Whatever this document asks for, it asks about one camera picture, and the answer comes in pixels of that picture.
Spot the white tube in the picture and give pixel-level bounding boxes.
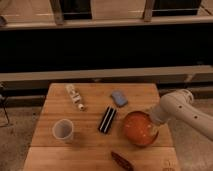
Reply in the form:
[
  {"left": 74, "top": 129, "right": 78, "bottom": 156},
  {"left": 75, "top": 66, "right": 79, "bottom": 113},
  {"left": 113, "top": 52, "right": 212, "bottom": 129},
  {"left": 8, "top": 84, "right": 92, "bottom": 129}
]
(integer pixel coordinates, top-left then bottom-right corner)
[{"left": 65, "top": 84, "right": 85, "bottom": 111}]

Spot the orange ceramic bowl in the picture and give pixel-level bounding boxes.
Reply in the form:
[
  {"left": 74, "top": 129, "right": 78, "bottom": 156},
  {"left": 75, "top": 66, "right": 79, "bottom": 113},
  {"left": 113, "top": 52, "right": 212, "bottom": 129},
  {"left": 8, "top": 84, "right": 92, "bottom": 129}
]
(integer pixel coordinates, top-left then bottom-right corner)
[{"left": 122, "top": 111, "right": 157, "bottom": 147}]

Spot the black striped box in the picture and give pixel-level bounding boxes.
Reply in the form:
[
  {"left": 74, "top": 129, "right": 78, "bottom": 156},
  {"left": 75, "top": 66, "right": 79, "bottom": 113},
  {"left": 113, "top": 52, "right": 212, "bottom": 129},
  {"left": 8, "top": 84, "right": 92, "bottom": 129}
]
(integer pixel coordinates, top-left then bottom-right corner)
[{"left": 98, "top": 107, "right": 117, "bottom": 134}]

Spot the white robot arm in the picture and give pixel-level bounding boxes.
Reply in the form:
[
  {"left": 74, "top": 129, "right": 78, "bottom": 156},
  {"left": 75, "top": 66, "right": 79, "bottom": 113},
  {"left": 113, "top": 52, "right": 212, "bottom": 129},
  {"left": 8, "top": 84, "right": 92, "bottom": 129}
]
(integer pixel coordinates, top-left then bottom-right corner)
[{"left": 149, "top": 89, "right": 213, "bottom": 141}]

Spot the clear plastic cup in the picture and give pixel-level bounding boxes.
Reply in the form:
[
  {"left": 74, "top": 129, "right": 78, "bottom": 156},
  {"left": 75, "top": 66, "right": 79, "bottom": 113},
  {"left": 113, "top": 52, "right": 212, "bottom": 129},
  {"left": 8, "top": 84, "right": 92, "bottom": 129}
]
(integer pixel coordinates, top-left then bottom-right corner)
[{"left": 52, "top": 119, "right": 74, "bottom": 143}]

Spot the blue sponge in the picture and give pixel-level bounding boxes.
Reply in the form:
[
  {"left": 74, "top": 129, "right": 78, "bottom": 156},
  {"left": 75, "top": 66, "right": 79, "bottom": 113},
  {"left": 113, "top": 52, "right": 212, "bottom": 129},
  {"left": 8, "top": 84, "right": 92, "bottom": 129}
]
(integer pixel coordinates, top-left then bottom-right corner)
[{"left": 111, "top": 91, "right": 128, "bottom": 107}]

